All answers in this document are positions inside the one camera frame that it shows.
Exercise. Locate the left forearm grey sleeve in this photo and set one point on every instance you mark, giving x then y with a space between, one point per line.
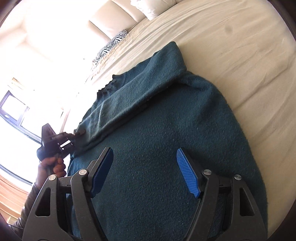
19 225

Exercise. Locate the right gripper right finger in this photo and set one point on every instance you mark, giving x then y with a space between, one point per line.
227 209

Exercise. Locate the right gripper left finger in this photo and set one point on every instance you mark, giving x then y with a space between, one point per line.
48 218

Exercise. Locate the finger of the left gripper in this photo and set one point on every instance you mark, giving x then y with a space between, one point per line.
79 133

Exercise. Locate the zebra print pillow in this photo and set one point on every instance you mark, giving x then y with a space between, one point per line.
110 45

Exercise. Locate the person left hand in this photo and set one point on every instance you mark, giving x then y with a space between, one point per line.
48 166

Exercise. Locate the beige bed sheet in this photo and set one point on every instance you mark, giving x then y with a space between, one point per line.
247 51

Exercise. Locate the dark teal knit sweater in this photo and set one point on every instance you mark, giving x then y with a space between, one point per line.
145 115

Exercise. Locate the white folded duvet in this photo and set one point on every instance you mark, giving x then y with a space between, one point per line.
153 8

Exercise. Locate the cream padded headboard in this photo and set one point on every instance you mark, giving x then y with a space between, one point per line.
111 17

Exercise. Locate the dark framed window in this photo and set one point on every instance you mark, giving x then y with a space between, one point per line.
18 149

